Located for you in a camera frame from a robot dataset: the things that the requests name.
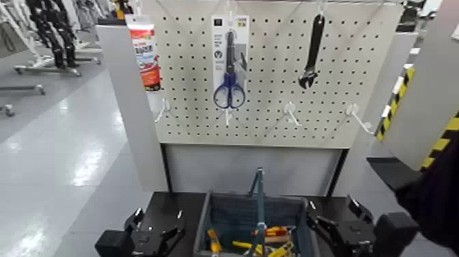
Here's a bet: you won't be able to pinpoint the blue handled scissors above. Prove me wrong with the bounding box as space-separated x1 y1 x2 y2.
212 31 248 110

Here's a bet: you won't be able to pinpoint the black bulky object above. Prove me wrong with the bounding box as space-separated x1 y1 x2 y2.
366 133 459 256

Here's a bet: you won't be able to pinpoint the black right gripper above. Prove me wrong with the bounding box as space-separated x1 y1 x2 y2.
305 195 378 257

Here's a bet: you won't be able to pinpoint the grey partition panel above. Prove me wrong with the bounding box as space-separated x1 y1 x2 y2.
95 23 169 193
333 31 419 198

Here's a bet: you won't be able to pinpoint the white robot on stand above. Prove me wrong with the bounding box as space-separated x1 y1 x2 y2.
0 0 47 70

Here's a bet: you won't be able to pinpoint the beige pegboard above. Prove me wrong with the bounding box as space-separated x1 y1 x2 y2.
152 0 404 149

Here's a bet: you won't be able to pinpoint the grey crate with blue lining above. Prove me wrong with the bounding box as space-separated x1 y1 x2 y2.
193 191 322 257

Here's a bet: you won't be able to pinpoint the yellow handled pliers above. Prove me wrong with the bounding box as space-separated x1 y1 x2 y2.
232 241 265 257

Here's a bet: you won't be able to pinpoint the black adjustable wrench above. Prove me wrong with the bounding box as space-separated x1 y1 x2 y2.
298 14 326 90

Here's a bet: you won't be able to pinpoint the wooden tool handle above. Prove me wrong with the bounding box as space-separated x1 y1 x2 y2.
264 235 290 245

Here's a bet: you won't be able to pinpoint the black frame post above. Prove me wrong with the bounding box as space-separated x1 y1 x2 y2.
324 148 350 198

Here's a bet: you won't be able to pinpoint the light grey panel under pegboard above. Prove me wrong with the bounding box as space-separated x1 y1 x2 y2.
164 143 344 198

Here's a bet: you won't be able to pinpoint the red white adhesive tube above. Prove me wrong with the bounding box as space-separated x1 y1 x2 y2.
125 14 163 92

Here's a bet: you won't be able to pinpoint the red yellow screwdriver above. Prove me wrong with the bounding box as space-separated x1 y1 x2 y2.
251 226 288 237

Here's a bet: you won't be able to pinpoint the pillar with yellow black stripes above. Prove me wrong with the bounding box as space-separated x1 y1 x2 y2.
375 0 459 172

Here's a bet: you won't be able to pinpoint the yellow handled tool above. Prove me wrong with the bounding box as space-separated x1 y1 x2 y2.
206 228 223 255

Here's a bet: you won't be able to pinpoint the yellow handled paint roller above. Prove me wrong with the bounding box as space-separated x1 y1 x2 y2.
267 241 296 257

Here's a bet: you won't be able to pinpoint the black robot on stand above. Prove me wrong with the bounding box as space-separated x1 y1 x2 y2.
14 0 102 78

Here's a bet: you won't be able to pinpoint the white scissors package card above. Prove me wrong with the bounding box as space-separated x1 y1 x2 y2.
211 14 251 109

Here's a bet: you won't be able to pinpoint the white pegboard hook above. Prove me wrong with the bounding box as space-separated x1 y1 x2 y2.
154 98 173 124
221 107 234 126
345 103 376 136
283 101 303 128

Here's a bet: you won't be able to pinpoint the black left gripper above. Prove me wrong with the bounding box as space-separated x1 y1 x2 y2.
123 206 187 257

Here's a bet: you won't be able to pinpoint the blue crate carry handle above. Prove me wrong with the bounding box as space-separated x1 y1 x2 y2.
245 167 268 257

